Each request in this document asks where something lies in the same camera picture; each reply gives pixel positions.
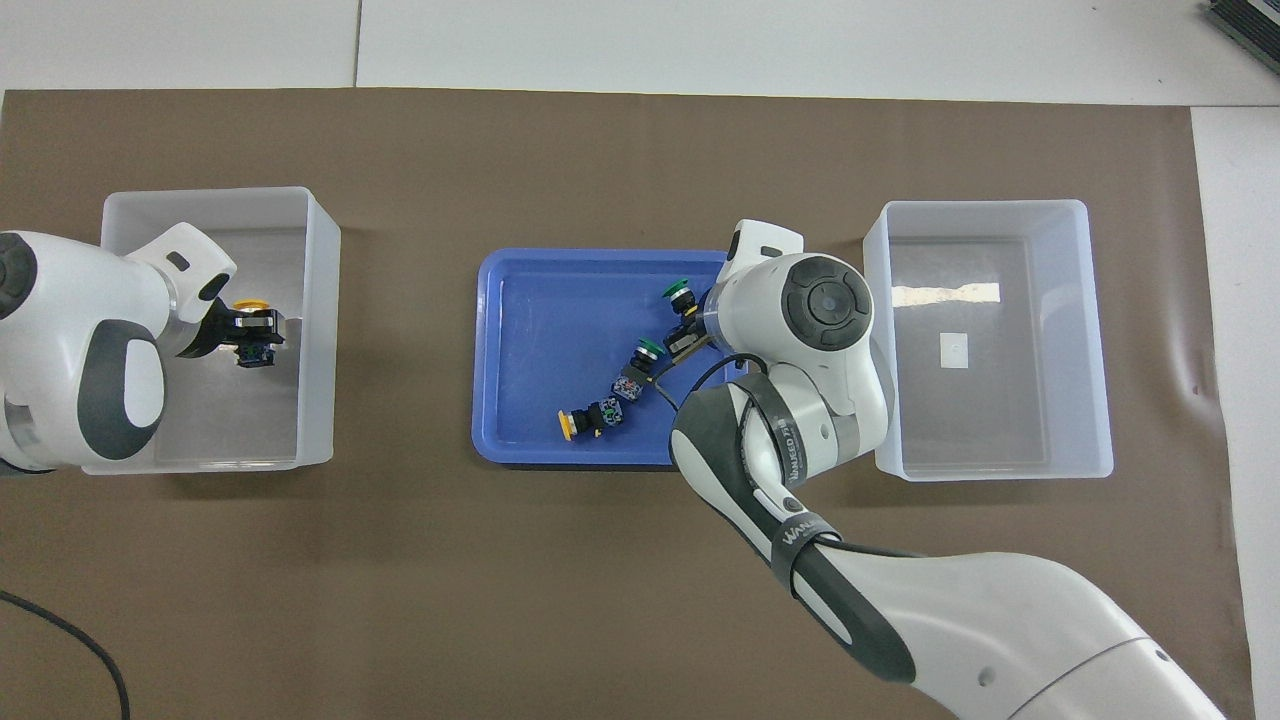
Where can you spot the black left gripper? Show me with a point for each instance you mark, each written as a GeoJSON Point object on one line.
{"type": "Point", "coordinates": [210, 328]}

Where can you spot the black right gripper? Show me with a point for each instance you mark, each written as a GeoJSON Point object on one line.
{"type": "Point", "coordinates": [707, 308]}

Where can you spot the yellow push button switch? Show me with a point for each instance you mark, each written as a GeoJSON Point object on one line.
{"type": "Point", "coordinates": [600, 415]}
{"type": "Point", "coordinates": [250, 303]}

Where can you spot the green push button switch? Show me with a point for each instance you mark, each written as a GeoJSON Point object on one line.
{"type": "Point", "coordinates": [635, 378]}
{"type": "Point", "coordinates": [678, 290]}

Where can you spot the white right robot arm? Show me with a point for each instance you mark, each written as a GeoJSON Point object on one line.
{"type": "Point", "coordinates": [820, 310]}

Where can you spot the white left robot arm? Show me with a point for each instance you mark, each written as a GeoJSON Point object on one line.
{"type": "Point", "coordinates": [60, 330]}

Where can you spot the translucent white plastic box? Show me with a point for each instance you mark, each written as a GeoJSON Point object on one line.
{"type": "Point", "coordinates": [1000, 420]}
{"type": "Point", "coordinates": [230, 420]}

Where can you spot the blue plastic tray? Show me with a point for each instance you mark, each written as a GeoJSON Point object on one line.
{"type": "Point", "coordinates": [550, 330]}

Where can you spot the small white label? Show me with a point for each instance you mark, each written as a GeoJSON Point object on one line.
{"type": "Point", "coordinates": [955, 350]}

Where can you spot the brown table mat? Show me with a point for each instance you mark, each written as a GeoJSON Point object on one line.
{"type": "Point", "coordinates": [400, 600]}

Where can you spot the dark ribbed metal device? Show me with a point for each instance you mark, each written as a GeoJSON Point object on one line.
{"type": "Point", "coordinates": [1250, 20]}

